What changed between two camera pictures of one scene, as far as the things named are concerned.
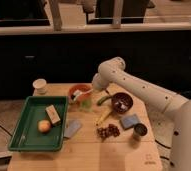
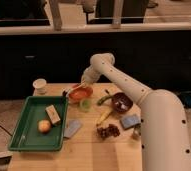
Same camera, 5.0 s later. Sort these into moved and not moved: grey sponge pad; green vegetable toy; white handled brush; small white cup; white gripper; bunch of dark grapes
Moved: white handled brush; white gripper
Not moved: bunch of dark grapes; green vegetable toy; small white cup; grey sponge pad
